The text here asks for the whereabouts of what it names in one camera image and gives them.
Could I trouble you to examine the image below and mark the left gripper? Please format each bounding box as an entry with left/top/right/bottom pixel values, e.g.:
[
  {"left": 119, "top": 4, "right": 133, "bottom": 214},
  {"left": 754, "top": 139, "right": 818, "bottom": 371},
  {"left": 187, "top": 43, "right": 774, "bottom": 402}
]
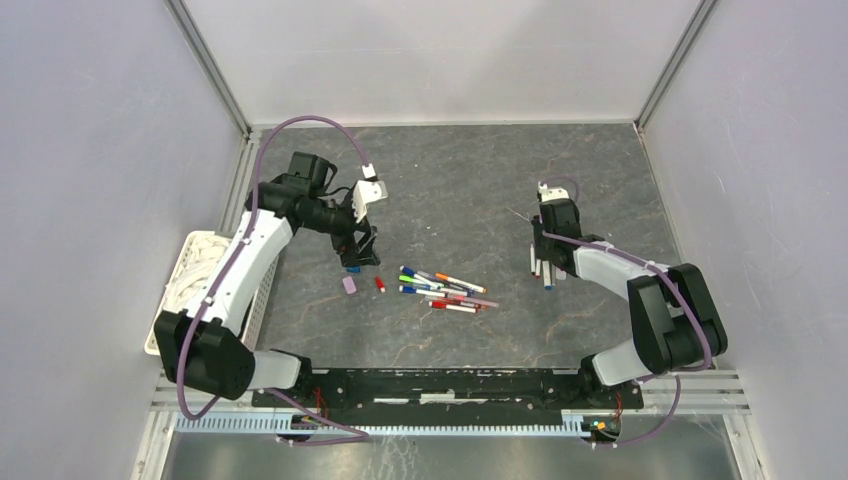
[{"left": 301, "top": 192, "right": 381, "bottom": 269}]

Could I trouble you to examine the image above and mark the pink highlighter cap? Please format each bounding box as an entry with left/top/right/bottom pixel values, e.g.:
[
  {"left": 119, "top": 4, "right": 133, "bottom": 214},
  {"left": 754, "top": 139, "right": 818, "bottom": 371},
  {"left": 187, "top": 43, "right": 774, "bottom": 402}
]
[{"left": 342, "top": 276, "right": 358, "bottom": 295}]

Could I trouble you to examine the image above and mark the blue cap white marker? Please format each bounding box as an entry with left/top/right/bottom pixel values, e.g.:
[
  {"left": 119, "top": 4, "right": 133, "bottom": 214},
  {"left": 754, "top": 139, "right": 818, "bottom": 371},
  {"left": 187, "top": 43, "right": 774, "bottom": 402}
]
[{"left": 399, "top": 265, "right": 446, "bottom": 290}]

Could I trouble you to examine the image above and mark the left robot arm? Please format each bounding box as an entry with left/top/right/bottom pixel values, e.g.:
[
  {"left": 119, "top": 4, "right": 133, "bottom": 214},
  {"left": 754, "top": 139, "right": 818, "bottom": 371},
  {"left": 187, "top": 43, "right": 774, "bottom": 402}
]
[{"left": 154, "top": 152, "right": 388, "bottom": 408}]

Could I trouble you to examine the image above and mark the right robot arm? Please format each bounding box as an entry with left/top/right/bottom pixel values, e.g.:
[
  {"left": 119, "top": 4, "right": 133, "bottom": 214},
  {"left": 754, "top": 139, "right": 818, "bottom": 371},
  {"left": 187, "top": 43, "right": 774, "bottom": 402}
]
[{"left": 531, "top": 199, "right": 728, "bottom": 408}]

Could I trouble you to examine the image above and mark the blue cap lower marker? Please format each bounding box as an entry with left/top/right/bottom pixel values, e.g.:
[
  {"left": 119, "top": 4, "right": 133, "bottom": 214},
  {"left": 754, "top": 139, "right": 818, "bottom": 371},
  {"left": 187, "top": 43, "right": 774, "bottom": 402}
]
[{"left": 398, "top": 285, "right": 447, "bottom": 298}]

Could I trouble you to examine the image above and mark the red cap lower marker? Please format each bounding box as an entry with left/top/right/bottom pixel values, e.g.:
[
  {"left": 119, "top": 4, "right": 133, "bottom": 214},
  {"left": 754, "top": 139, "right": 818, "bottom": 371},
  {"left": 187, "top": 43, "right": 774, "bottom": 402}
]
[{"left": 428, "top": 301, "right": 478, "bottom": 314}]

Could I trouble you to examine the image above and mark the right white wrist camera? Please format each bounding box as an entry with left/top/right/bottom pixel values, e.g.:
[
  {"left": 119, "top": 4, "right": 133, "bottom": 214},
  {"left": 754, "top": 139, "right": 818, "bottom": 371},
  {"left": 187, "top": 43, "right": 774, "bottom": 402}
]
[{"left": 537, "top": 182, "right": 571, "bottom": 203}]

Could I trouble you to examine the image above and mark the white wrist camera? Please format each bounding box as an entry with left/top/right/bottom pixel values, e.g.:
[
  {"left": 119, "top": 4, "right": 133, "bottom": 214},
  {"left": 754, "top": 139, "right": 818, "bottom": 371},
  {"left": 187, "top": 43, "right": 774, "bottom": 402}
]
[
  {"left": 352, "top": 180, "right": 388, "bottom": 223},
  {"left": 537, "top": 182, "right": 571, "bottom": 203}
]

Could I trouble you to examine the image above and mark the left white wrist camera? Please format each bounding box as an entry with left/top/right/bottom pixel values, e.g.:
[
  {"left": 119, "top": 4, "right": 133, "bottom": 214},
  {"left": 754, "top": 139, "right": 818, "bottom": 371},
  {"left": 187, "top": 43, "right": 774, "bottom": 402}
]
[{"left": 352, "top": 180, "right": 388, "bottom": 223}]

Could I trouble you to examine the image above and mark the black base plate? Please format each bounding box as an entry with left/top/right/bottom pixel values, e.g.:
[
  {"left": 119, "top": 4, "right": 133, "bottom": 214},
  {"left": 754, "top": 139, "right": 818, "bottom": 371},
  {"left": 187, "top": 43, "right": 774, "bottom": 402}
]
[{"left": 288, "top": 367, "right": 644, "bottom": 427}]

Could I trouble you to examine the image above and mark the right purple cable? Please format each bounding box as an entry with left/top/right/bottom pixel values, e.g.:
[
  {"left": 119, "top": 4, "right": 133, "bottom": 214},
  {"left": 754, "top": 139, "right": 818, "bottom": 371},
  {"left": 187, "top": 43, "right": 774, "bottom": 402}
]
[{"left": 537, "top": 176, "right": 714, "bottom": 449}]

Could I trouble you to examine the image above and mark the slotted cable duct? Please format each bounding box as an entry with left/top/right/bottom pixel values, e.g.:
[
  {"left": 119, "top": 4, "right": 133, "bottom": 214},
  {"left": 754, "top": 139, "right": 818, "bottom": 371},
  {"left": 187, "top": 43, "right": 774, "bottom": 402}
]
[{"left": 175, "top": 412, "right": 590, "bottom": 439}]

